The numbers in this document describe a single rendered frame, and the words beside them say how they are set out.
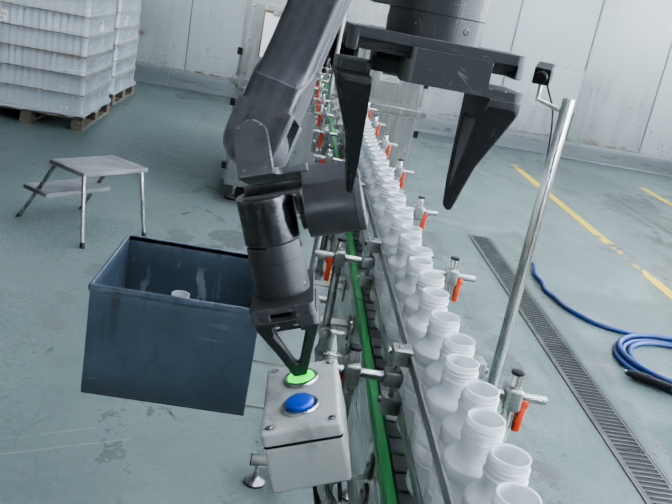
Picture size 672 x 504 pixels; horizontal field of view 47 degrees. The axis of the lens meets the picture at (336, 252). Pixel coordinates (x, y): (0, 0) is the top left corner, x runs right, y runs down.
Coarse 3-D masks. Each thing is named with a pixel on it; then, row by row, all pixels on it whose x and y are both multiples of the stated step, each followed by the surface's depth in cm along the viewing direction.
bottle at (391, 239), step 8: (400, 216) 139; (392, 224) 138; (400, 224) 136; (392, 232) 137; (384, 240) 138; (392, 240) 137; (384, 248) 138; (376, 264) 140; (376, 272) 140; (376, 280) 140; (376, 288) 140
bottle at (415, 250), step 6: (414, 246) 122; (420, 246) 123; (408, 252) 121; (414, 252) 120; (420, 252) 119; (426, 252) 122; (408, 258) 121; (402, 270) 122; (396, 276) 122; (402, 276) 121; (396, 282) 122; (390, 300) 123; (390, 306) 123
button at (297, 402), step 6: (294, 396) 79; (300, 396) 79; (306, 396) 79; (312, 396) 79; (288, 402) 78; (294, 402) 78; (300, 402) 78; (306, 402) 78; (312, 402) 78; (288, 408) 78; (294, 408) 77; (300, 408) 77; (306, 408) 77
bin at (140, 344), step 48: (144, 240) 169; (96, 288) 139; (144, 288) 172; (192, 288) 172; (240, 288) 173; (96, 336) 143; (144, 336) 143; (192, 336) 143; (240, 336) 143; (96, 384) 146; (144, 384) 146; (192, 384) 146; (240, 384) 146
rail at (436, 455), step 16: (336, 112) 346; (368, 208) 163; (384, 256) 131; (384, 272) 126; (400, 320) 105; (384, 336) 116; (384, 352) 114; (416, 368) 92; (416, 384) 88; (400, 416) 94; (432, 432) 78; (432, 448) 76; (416, 480) 82; (416, 496) 80; (448, 496) 68
